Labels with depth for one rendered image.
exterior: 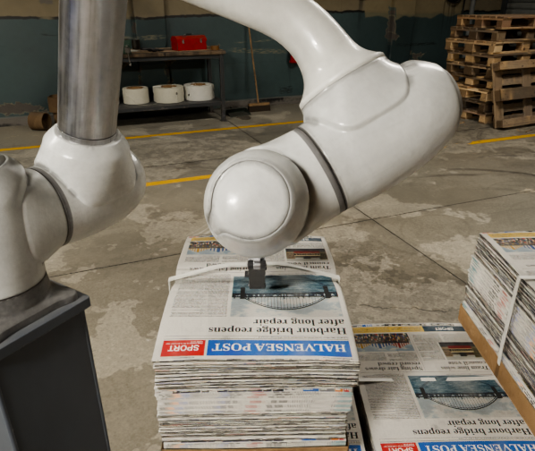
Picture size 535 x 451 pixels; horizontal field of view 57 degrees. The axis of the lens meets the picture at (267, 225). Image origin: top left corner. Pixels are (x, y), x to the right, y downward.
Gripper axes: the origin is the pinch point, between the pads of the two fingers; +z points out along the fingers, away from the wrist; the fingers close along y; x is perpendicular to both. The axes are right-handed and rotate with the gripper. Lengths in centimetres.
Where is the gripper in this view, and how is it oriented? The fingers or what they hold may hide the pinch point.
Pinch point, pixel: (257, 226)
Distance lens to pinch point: 83.5
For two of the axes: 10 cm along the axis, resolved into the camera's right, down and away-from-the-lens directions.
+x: 10.0, 0.0, 0.1
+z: -0.1, 0.6, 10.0
